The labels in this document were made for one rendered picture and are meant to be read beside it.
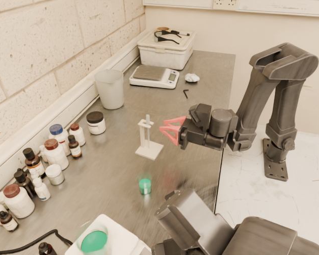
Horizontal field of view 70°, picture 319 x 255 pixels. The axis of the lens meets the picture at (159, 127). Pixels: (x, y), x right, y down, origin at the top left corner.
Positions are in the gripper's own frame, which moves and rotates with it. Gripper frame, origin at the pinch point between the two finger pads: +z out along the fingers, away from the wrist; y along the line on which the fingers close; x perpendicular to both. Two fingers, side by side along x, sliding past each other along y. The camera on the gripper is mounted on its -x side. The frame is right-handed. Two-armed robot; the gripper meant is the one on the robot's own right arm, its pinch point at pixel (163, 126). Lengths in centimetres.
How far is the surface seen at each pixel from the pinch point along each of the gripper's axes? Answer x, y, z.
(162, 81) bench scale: 11, -47, 22
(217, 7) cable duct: -14, -104, 9
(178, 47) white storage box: 0, -69, 21
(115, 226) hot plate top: 4.5, 33.8, -2.3
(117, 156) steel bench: 13.4, 7.7, 15.5
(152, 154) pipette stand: 12.9, 2.3, 3.8
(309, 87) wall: 34, -118, -59
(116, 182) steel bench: 13.3, 17.8, 9.1
